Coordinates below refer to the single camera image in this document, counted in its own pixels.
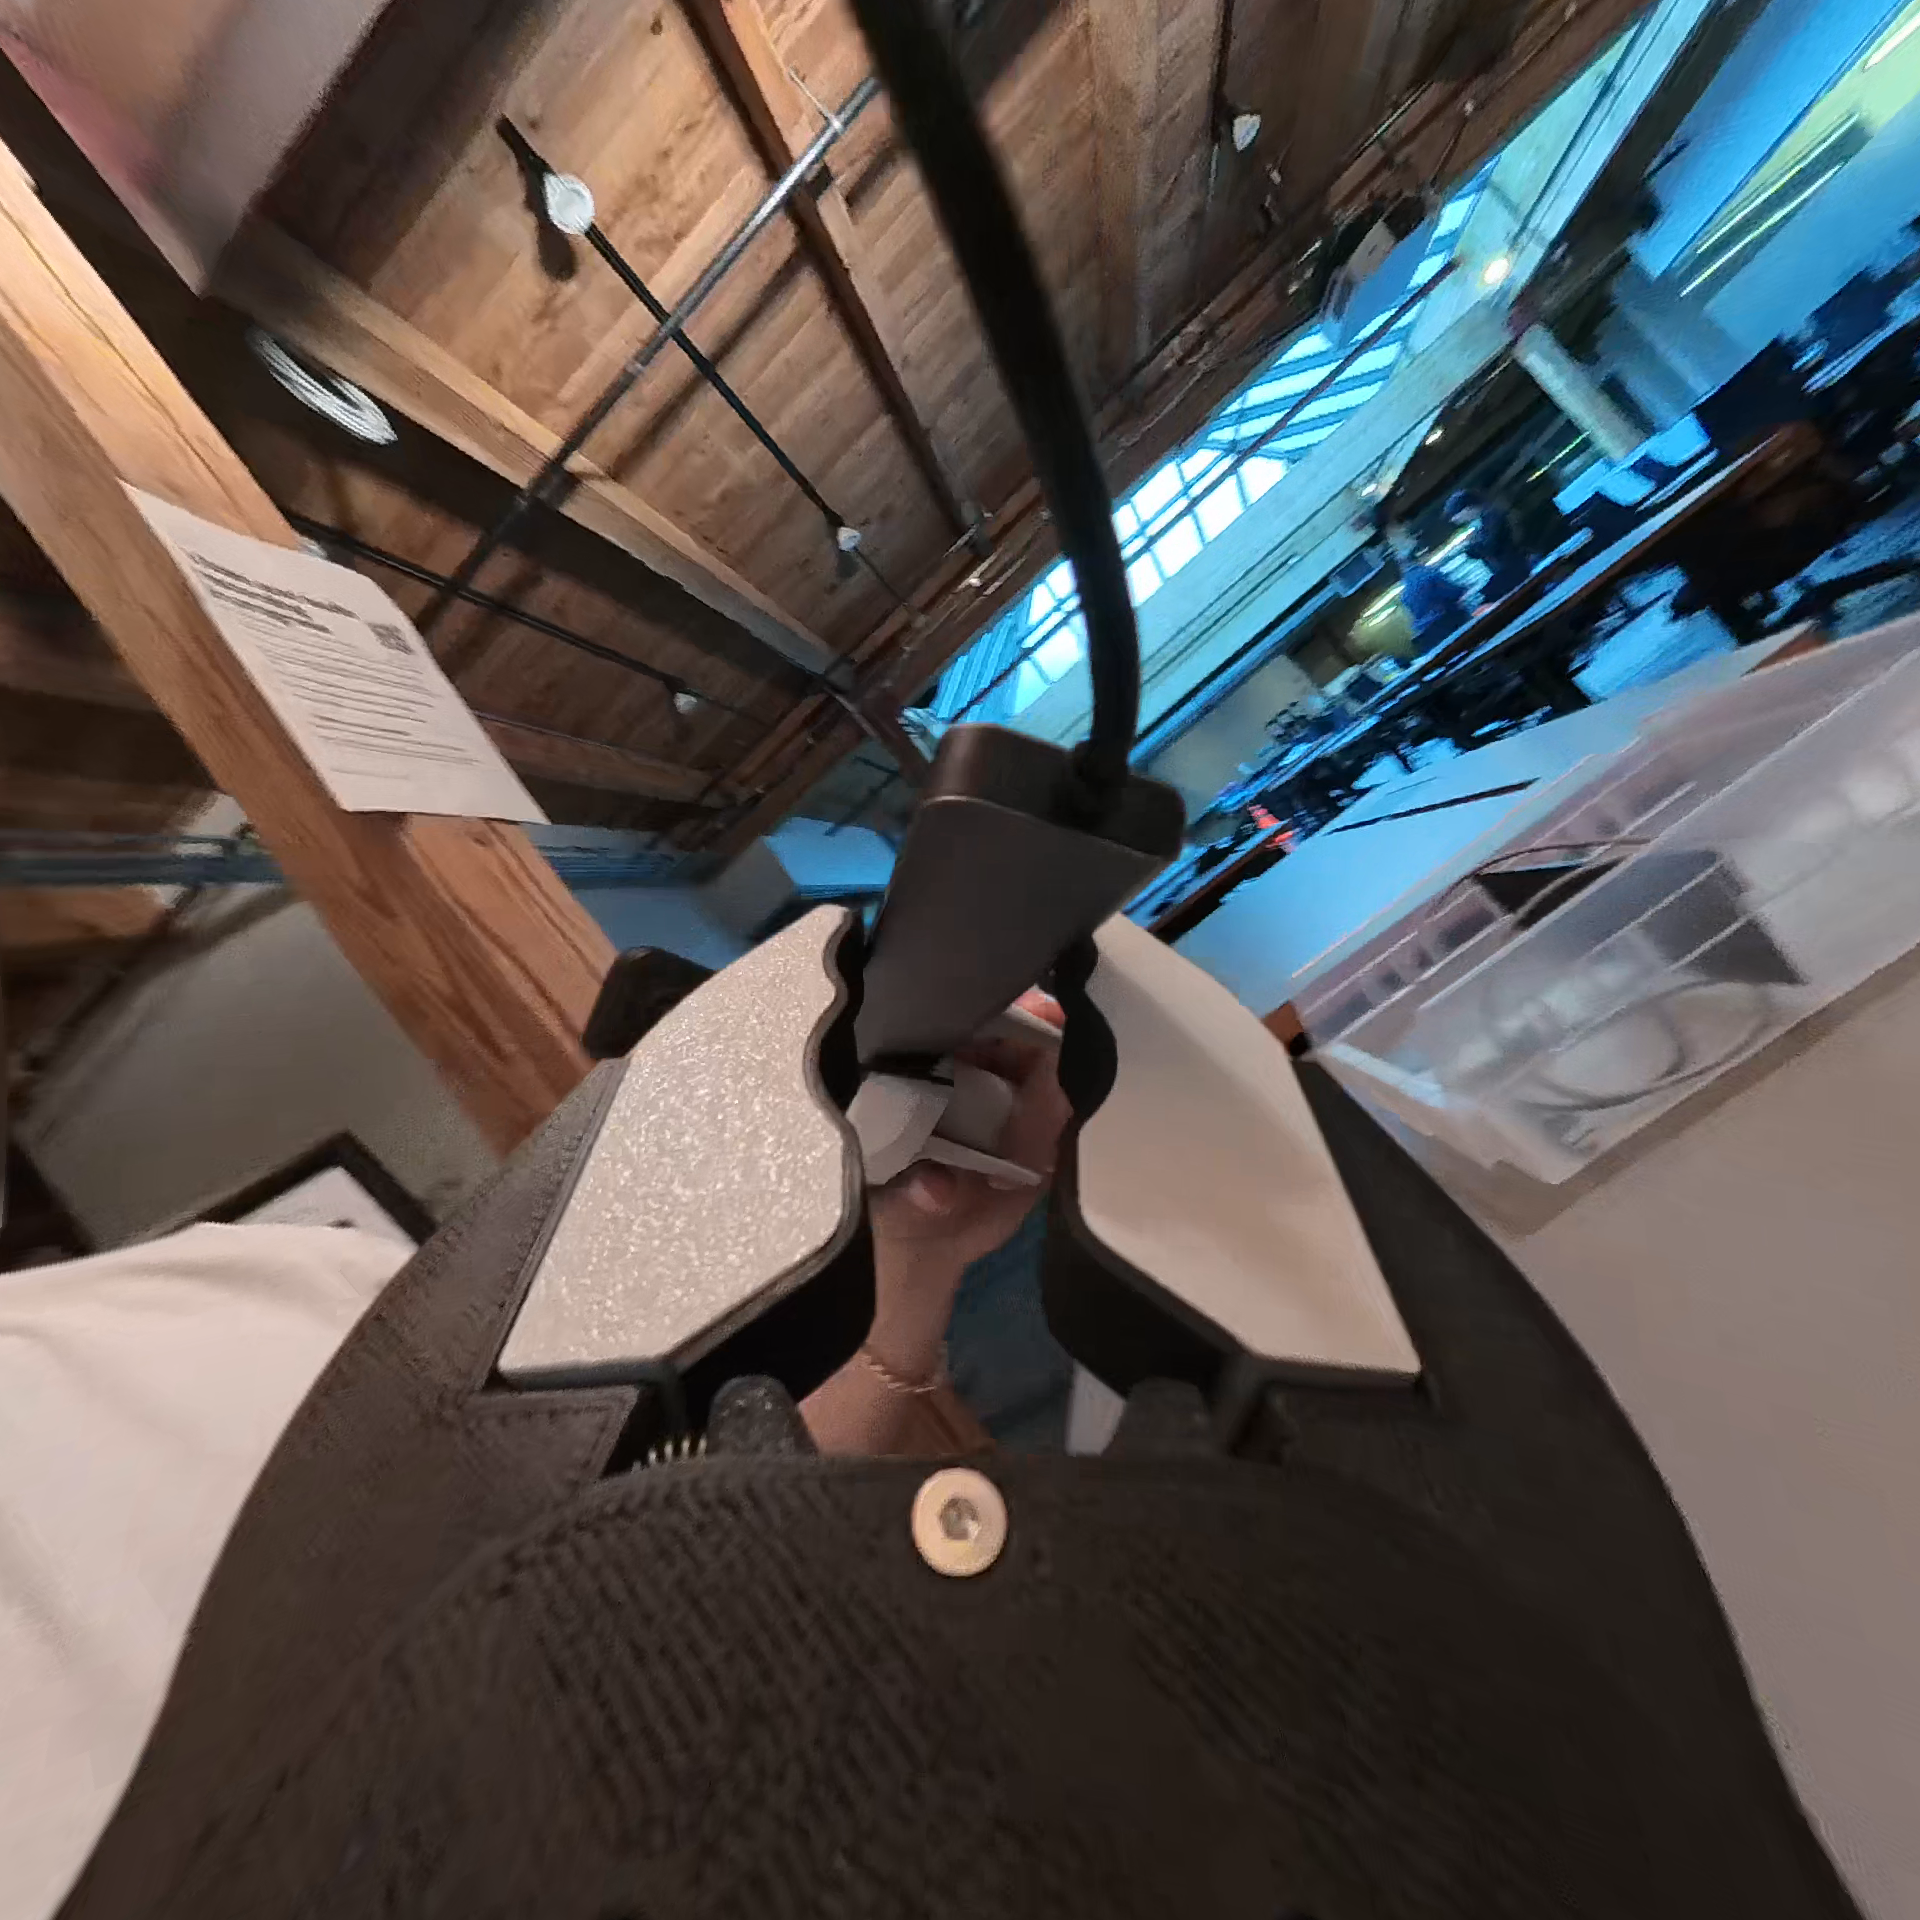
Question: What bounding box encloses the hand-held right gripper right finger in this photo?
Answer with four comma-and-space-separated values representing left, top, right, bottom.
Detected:
1038, 915, 1423, 1390

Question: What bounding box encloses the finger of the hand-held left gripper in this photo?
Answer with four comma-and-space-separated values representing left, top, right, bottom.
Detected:
839, 1066, 956, 1194

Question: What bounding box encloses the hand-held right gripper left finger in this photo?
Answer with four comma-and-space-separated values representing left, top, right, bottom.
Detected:
499, 902, 877, 1390

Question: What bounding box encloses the clear plastic bin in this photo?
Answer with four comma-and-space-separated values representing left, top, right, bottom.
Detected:
1286, 607, 1920, 1194

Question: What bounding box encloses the person's left forearm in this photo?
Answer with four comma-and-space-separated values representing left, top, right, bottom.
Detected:
801, 1368, 993, 1466

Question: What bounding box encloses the person's left hand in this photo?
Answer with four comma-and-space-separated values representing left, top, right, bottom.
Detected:
870, 989, 1076, 1368

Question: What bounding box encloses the white paper notice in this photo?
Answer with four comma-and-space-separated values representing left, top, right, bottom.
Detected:
122, 477, 550, 826

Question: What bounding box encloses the skylight window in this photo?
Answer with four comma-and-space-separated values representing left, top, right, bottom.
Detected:
930, 191, 1503, 719

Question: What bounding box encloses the wooden post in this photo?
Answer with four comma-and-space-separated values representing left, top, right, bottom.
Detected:
0, 144, 615, 1164

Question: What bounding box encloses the white wire coil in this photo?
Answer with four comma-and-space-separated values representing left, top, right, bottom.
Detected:
249, 330, 403, 449

